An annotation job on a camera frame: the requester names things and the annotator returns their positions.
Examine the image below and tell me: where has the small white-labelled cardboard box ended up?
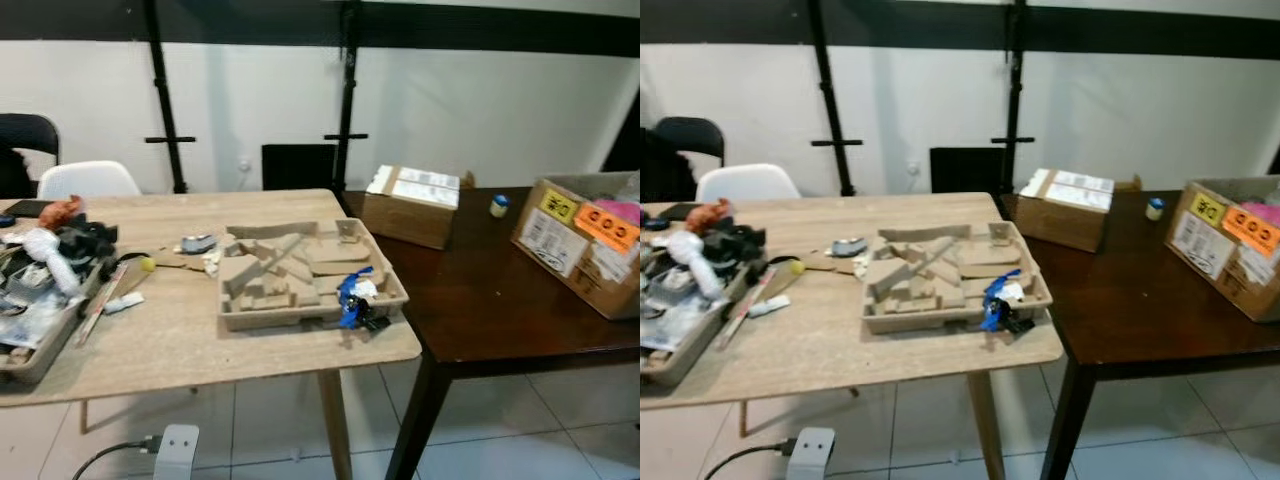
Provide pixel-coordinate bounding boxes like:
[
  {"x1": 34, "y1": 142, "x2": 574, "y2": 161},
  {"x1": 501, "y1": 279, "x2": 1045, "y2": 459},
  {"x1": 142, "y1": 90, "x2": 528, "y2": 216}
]
[
  {"x1": 1015, "y1": 168, "x2": 1143, "y2": 254},
  {"x1": 360, "y1": 165, "x2": 476, "y2": 251}
]

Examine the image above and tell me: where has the light wooden table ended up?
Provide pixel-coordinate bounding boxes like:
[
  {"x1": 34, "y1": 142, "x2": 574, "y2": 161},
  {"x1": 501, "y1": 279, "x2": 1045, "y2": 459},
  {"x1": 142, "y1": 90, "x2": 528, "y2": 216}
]
[
  {"x1": 0, "y1": 189, "x2": 423, "y2": 409},
  {"x1": 640, "y1": 192, "x2": 1064, "y2": 411}
]

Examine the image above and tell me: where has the black flat panel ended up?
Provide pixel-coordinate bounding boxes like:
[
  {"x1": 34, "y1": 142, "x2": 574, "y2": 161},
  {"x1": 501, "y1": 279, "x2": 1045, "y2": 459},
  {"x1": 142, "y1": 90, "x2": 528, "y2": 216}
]
[
  {"x1": 262, "y1": 144, "x2": 338, "y2": 192},
  {"x1": 930, "y1": 147, "x2": 1006, "y2": 195}
]

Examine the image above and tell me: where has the grey tray of clutter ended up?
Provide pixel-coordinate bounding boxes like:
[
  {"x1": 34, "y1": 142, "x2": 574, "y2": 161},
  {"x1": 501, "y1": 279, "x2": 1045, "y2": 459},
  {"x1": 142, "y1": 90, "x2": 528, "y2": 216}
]
[
  {"x1": 640, "y1": 232, "x2": 766, "y2": 388},
  {"x1": 0, "y1": 225, "x2": 119, "y2": 386}
]

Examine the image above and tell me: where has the red white flat stick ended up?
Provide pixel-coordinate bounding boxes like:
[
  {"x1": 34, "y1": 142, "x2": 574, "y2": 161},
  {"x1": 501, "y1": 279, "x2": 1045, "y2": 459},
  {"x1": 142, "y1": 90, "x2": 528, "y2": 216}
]
[
  {"x1": 715, "y1": 265, "x2": 776, "y2": 351},
  {"x1": 75, "y1": 262, "x2": 129, "y2": 348}
]

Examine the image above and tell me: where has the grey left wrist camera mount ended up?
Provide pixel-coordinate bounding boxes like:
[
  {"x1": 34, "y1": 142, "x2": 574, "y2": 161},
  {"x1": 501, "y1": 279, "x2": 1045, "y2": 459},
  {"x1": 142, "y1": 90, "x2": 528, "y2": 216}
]
[
  {"x1": 786, "y1": 427, "x2": 836, "y2": 480},
  {"x1": 152, "y1": 425, "x2": 200, "y2": 480}
]

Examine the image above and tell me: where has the black plastic gadget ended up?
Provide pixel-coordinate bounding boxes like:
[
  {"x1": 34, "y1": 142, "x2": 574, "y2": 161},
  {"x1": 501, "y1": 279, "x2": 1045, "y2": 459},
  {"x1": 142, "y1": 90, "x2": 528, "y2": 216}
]
[
  {"x1": 705, "y1": 225, "x2": 769, "y2": 269},
  {"x1": 55, "y1": 218, "x2": 119, "y2": 266}
]

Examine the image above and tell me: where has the white plastic bottle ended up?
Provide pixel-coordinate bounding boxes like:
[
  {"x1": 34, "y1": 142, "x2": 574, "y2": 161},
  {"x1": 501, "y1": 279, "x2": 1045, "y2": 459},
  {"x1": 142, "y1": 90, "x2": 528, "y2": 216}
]
[
  {"x1": 665, "y1": 231, "x2": 723, "y2": 298},
  {"x1": 5, "y1": 228, "x2": 81, "y2": 296}
]

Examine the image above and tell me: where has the white plastic chair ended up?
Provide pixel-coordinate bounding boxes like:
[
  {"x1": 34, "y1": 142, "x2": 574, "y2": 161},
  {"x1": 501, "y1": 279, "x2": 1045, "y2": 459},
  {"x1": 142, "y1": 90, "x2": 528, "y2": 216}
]
[
  {"x1": 696, "y1": 164, "x2": 802, "y2": 203},
  {"x1": 37, "y1": 161, "x2": 142, "y2": 199}
]

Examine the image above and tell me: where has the blue and black clamp gadget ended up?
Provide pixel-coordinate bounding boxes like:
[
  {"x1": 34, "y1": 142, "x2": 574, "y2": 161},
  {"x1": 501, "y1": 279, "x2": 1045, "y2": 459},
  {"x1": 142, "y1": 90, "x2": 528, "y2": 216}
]
[
  {"x1": 336, "y1": 266, "x2": 393, "y2": 333},
  {"x1": 980, "y1": 268, "x2": 1037, "y2": 334}
]

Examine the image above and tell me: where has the moulded pulp cardboard tray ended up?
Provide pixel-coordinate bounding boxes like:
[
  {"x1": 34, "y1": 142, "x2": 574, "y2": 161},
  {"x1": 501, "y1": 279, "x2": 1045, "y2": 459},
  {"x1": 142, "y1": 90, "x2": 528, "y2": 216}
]
[
  {"x1": 217, "y1": 218, "x2": 410, "y2": 333},
  {"x1": 862, "y1": 222, "x2": 1053, "y2": 335}
]

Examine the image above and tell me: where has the black chair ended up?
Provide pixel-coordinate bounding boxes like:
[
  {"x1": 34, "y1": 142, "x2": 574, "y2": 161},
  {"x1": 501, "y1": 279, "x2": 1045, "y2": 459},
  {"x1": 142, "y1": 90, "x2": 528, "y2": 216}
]
[
  {"x1": 0, "y1": 113, "x2": 61, "y2": 199},
  {"x1": 640, "y1": 117, "x2": 725, "y2": 204}
]

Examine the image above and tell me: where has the large orange-labelled cardboard box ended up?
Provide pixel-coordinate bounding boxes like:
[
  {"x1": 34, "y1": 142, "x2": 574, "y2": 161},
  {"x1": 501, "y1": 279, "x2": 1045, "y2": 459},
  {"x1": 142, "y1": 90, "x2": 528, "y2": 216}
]
[
  {"x1": 511, "y1": 172, "x2": 641, "y2": 321},
  {"x1": 1166, "y1": 176, "x2": 1280, "y2": 323}
]

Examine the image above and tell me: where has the black pole with crossbar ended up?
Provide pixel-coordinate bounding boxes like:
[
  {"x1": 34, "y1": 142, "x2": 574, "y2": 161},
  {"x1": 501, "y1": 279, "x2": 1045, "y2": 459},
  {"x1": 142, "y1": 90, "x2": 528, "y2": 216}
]
[
  {"x1": 990, "y1": 0, "x2": 1036, "y2": 196},
  {"x1": 323, "y1": 0, "x2": 369, "y2": 193},
  {"x1": 805, "y1": 0, "x2": 863, "y2": 198},
  {"x1": 140, "y1": 0, "x2": 197, "y2": 194}
]

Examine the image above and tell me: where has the flat brown cardboard piece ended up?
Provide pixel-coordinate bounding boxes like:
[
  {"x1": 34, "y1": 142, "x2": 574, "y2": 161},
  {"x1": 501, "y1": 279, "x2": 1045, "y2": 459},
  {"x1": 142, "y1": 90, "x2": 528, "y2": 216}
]
[
  {"x1": 150, "y1": 248, "x2": 226, "y2": 276},
  {"x1": 800, "y1": 250, "x2": 876, "y2": 278}
]

